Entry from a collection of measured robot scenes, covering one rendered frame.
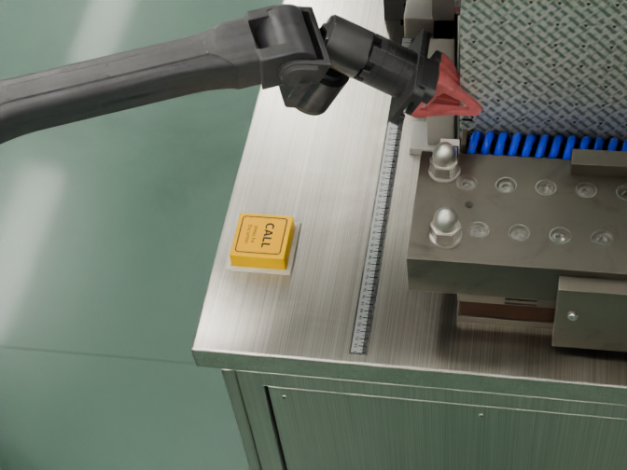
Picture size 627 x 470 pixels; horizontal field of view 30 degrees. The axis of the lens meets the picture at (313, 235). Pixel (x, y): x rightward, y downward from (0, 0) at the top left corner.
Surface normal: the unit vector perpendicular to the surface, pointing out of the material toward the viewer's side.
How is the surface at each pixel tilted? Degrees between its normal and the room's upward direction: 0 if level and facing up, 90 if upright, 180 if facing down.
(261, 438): 90
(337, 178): 0
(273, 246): 0
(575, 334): 90
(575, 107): 90
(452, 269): 90
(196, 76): 101
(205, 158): 0
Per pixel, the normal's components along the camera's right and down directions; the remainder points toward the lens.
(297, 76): 0.27, 0.87
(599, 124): -0.16, 0.78
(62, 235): -0.09, -0.62
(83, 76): 0.00, -0.42
